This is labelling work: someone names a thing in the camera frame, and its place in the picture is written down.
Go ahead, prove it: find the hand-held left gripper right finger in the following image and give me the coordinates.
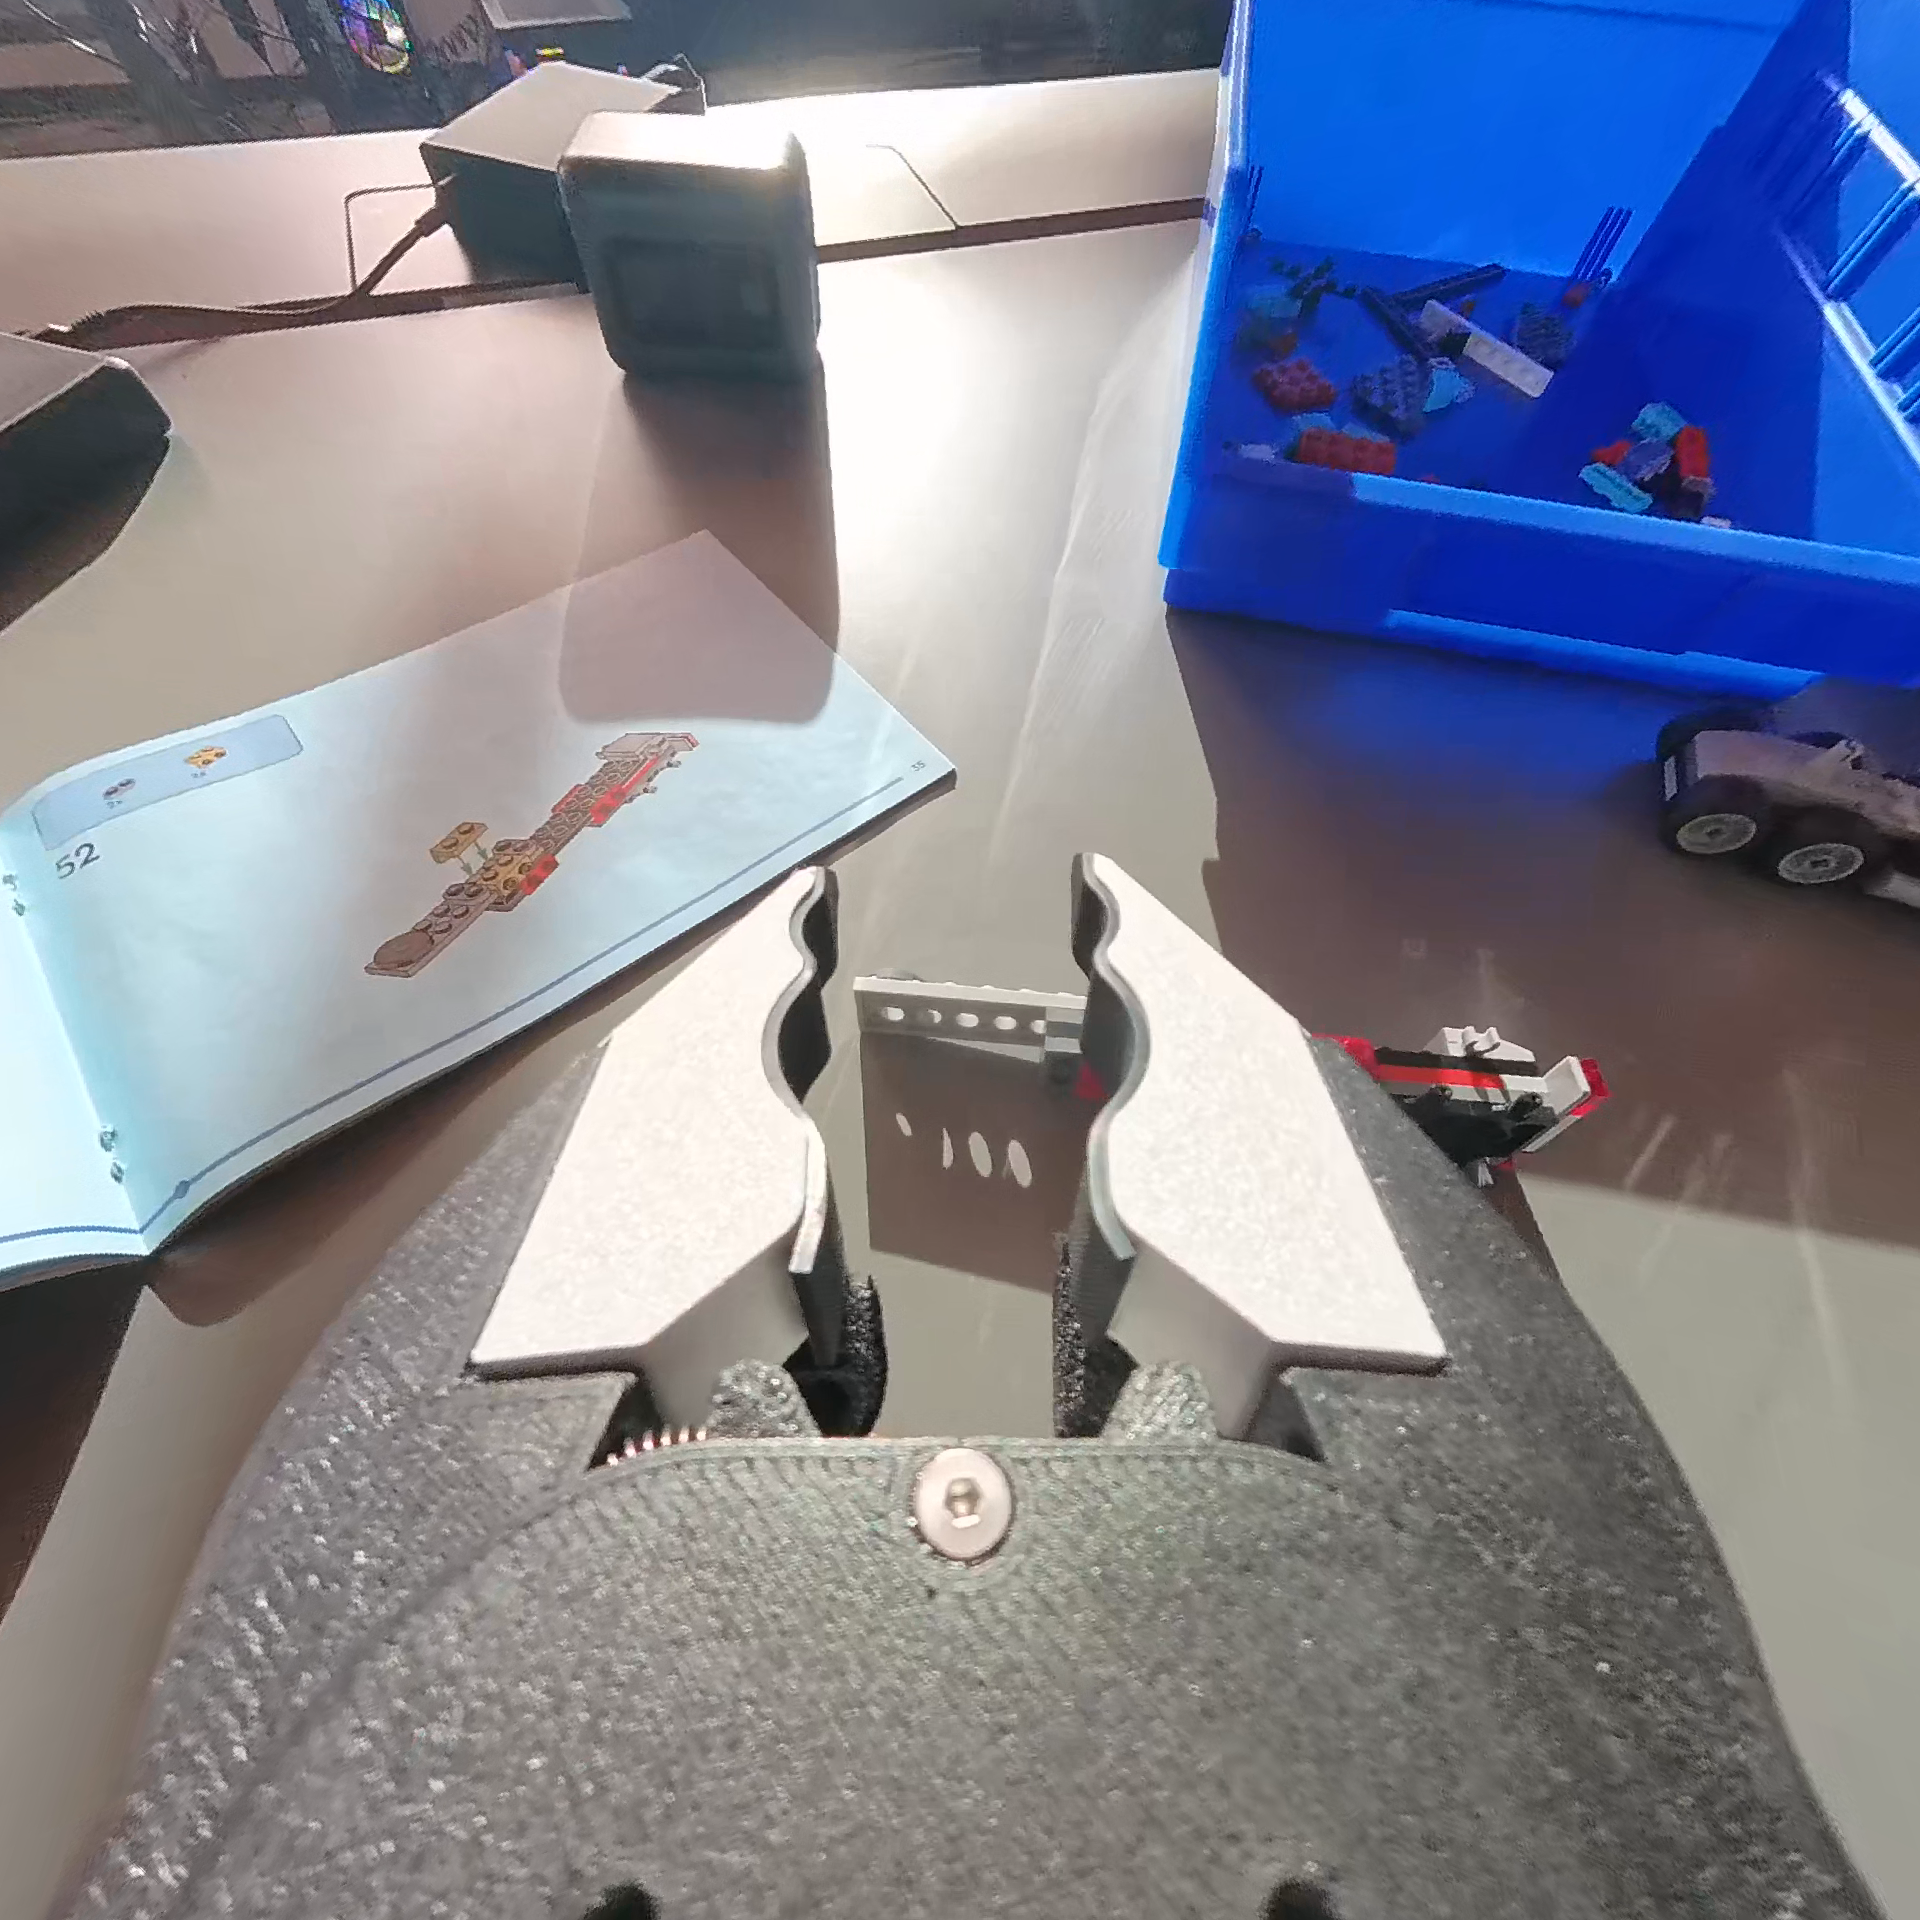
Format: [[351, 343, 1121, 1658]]
[[1054, 855, 1453, 1444]]

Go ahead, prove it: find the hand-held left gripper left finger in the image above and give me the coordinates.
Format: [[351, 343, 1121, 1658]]
[[470, 865, 854, 1420]]

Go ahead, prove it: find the red grey toy brick model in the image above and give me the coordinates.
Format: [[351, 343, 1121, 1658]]
[[854, 971, 1608, 1190]]

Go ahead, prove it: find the grey toy brick truck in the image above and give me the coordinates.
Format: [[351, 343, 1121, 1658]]
[[1655, 682, 1920, 913]]

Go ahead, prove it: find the grey desk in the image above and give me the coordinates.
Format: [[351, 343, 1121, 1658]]
[[0, 66, 1920, 1920]]

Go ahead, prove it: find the light blue instruction booklet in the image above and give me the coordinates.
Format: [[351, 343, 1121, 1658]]
[[0, 529, 961, 1297]]

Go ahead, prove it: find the blue plastic bin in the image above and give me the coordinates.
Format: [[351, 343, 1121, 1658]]
[[1159, 0, 1920, 695]]

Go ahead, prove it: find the dark grey box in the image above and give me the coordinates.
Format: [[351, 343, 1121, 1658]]
[[555, 109, 827, 380]]

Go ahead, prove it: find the grey power adapter box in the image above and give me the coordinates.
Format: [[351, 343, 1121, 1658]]
[[417, 59, 712, 290]]

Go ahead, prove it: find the black cable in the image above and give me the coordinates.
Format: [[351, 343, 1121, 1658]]
[[57, 211, 459, 345]]

